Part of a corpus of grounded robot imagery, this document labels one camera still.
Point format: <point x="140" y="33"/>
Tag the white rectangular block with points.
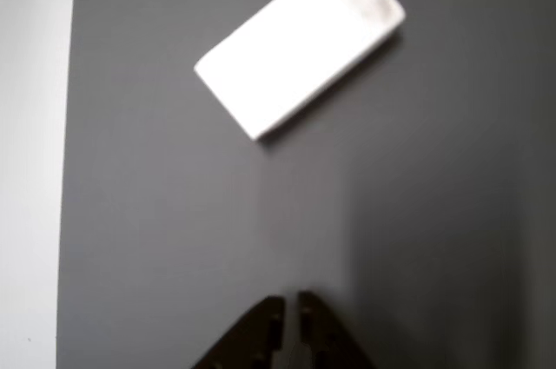
<point x="295" y="48"/>

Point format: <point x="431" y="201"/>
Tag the grey table mat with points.
<point x="391" y="212"/>

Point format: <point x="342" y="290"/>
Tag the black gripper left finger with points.
<point x="256" y="334"/>

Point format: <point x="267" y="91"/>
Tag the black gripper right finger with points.
<point x="321" y="334"/>

